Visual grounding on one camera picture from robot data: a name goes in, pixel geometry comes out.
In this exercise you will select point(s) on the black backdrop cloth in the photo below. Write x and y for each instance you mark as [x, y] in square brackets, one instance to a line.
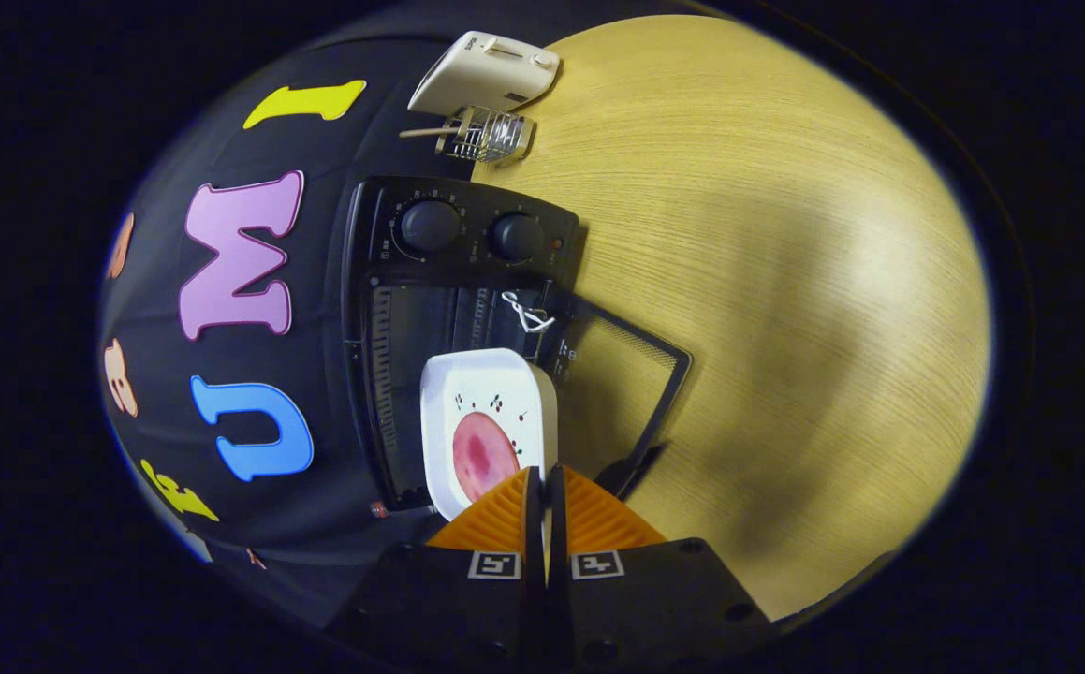
[336, 150]

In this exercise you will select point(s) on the white square plate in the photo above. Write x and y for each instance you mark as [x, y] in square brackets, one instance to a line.
[495, 374]

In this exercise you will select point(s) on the pink ham slice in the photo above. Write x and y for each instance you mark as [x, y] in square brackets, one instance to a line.
[484, 454]

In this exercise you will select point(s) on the black toaster oven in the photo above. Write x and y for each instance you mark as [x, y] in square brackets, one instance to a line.
[378, 215]

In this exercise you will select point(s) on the wooden stick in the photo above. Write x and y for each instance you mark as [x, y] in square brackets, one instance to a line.
[425, 132]

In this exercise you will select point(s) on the white toaster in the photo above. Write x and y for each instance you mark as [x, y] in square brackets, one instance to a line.
[486, 80]

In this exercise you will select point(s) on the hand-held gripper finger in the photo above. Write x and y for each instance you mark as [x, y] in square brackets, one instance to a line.
[534, 534]
[556, 524]

